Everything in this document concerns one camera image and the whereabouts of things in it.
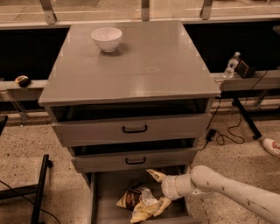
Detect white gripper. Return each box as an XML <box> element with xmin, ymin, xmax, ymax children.
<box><xmin>146</xmin><ymin>169</ymin><xmax>195</xmax><ymax>217</ymax></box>

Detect brown chip bag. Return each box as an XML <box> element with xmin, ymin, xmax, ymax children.
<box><xmin>116</xmin><ymin>185</ymin><xmax>159</xmax><ymax>223</ymax></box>

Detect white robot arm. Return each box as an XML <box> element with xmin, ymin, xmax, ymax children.
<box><xmin>146</xmin><ymin>165</ymin><xmax>280</xmax><ymax>224</ymax></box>

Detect bottom grey open drawer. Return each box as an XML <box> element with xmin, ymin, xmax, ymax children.
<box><xmin>87</xmin><ymin>169</ymin><xmax>200</xmax><ymax>224</ymax></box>

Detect middle grey drawer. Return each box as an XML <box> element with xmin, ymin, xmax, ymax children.
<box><xmin>72</xmin><ymin>147</ymin><xmax>198</xmax><ymax>173</ymax></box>

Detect top grey drawer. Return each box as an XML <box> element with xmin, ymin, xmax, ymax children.
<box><xmin>52</xmin><ymin>113</ymin><xmax>211</xmax><ymax>147</ymax></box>

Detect grey drawer cabinet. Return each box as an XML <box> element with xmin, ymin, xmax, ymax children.
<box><xmin>38</xmin><ymin>20</ymin><xmax>221</xmax><ymax>224</ymax></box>

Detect white red sneaker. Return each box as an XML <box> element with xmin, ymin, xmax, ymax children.
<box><xmin>262</xmin><ymin>138</ymin><xmax>280</xmax><ymax>158</ymax></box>

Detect black metal stand left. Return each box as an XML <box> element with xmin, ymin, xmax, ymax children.
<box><xmin>0</xmin><ymin>154</ymin><xmax>53</xmax><ymax>224</ymax></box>

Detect clear water bottle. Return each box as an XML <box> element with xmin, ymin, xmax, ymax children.
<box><xmin>223</xmin><ymin>52</ymin><xmax>240</xmax><ymax>78</ymax></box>

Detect small black box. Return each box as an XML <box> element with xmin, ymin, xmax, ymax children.
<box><xmin>237</xmin><ymin>60</ymin><xmax>256</xmax><ymax>79</ymax></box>

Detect white ceramic bowl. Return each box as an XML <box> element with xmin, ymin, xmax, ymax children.
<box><xmin>91</xmin><ymin>27</ymin><xmax>123</xmax><ymax>53</ymax></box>

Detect black yellow tape measure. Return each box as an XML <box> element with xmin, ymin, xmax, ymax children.
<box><xmin>15</xmin><ymin>75</ymin><xmax>32</xmax><ymax>88</ymax></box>

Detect black power adapter with cable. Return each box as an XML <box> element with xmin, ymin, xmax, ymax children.
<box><xmin>199</xmin><ymin>71</ymin><xmax>268</xmax><ymax>151</ymax></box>

